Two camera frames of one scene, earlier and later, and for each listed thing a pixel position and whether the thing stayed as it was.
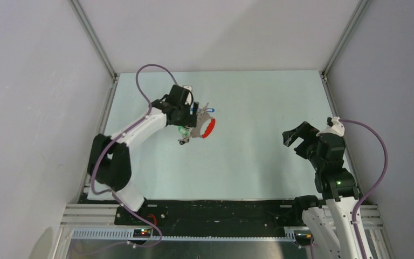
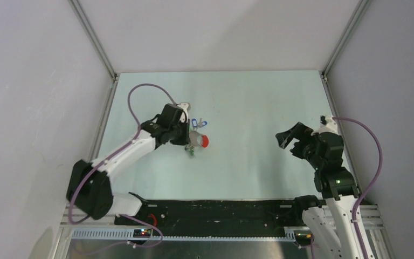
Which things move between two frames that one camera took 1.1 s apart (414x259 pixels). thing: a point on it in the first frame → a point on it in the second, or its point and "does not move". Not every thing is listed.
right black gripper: (304, 130) does not move
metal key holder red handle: (195, 131) → (197, 138)
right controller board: (304, 239) does not move
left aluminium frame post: (90, 34) does not move
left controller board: (142, 233) does not move
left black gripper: (190, 120) → (185, 140)
